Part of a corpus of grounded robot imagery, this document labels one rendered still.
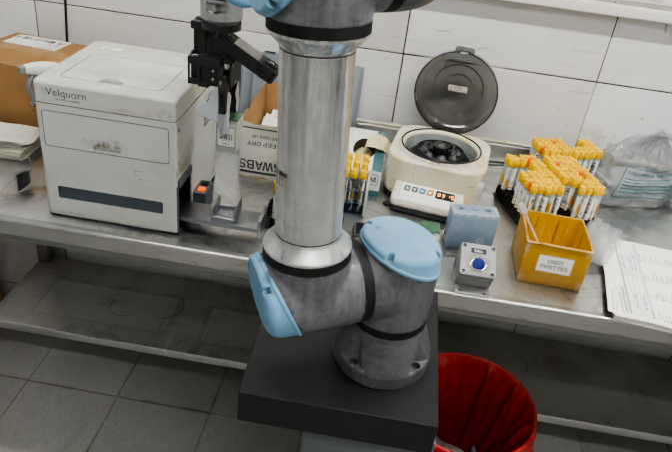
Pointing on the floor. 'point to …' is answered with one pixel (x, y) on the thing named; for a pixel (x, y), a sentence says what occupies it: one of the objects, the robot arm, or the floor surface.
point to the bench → (115, 315)
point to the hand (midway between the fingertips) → (229, 125)
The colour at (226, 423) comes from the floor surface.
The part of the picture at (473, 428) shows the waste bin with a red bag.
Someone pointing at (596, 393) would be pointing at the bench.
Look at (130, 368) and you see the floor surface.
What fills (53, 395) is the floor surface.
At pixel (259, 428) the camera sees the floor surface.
